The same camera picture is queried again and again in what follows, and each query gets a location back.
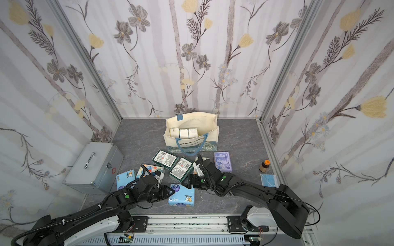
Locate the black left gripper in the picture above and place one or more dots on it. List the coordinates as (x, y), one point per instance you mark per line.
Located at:
(158, 190)

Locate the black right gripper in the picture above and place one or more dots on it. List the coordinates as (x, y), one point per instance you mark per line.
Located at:
(198, 180)

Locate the light blue purple-logo tissue pack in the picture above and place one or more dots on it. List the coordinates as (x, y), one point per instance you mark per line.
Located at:
(183, 197)

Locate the light blue tissue pack front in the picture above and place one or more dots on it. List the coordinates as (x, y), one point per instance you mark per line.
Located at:
(184, 133)

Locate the cream canvas tote bag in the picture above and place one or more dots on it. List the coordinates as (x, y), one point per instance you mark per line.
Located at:
(208, 130)

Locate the green white tissue pack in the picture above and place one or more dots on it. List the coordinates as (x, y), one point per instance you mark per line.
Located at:
(165, 159)
(181, 170)
(193, 133)

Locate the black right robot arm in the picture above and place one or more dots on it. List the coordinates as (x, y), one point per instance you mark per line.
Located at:
(289, 212)

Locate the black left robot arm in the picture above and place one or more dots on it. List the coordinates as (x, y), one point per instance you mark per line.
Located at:
(115, 206)

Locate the green white tissue pack front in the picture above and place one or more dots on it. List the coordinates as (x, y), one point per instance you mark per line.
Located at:
(181, 170)

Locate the cartoon tissue pack tilted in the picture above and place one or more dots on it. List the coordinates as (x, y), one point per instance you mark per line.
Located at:
(152, 169)

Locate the green white tissue pack back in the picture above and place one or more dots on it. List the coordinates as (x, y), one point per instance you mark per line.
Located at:
(165, 159)

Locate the purple tissue pack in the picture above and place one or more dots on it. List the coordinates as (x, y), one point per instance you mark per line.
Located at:
(222, 161)

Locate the light blue tissue pack left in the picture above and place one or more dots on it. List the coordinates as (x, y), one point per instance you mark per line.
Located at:
(123, 179)

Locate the silver metal case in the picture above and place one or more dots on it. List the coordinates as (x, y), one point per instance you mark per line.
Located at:
(95, 169)

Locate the brown bottle orange cap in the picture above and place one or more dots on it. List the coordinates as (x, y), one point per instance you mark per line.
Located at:
(265, 165)

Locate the blue face mask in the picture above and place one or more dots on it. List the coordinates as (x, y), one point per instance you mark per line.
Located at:
(269, 180)

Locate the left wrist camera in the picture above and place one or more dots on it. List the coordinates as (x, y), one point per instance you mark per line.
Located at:
(159, 176)

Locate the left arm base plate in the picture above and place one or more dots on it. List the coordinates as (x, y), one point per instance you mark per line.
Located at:
(139, 224)

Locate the aluminium frame rail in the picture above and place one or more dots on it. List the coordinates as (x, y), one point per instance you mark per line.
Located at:
(195, 230)

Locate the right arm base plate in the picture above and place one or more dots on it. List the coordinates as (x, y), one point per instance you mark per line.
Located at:
(240, 225)

